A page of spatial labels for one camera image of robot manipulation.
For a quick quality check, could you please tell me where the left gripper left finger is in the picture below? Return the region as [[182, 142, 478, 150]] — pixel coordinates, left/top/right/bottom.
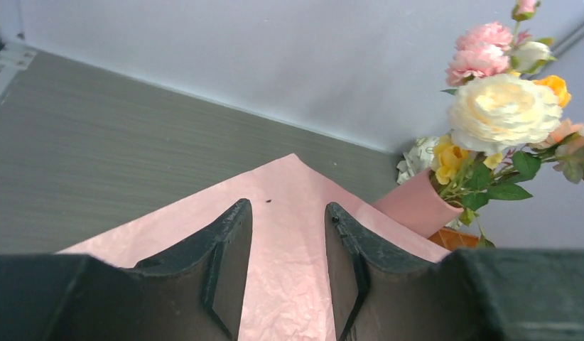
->
[[0, 199, 253, 340]]

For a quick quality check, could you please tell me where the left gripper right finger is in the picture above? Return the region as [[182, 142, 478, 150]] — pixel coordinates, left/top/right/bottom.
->
[[325, 202, 584, 340]]

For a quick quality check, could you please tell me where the purple flower bouquet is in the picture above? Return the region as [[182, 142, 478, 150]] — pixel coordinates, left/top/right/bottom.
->
[[68, 154, 447, 340]]

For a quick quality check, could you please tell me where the yellow flower stem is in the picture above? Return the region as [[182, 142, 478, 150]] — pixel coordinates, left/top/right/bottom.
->
[[431, 74, 571, 185]]

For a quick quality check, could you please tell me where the white rose stem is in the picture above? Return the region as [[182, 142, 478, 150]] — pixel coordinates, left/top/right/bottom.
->
[[430, 74, 563, 224]]

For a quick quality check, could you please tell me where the peach rose spray stem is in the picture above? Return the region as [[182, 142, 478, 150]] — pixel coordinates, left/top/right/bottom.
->
[[529, 119, 584, 184]]

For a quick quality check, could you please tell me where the pink rose stem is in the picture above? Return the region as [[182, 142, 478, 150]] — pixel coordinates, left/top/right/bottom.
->
[[444, 1, 541, 94]]

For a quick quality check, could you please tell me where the pink cylindrical vase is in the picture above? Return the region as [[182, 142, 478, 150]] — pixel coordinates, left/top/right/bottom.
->
[[372, 168, 464, 238]]

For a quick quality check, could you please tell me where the orange compartment tray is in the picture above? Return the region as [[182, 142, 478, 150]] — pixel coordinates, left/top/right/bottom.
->
[[428, 227, 480, 251]]

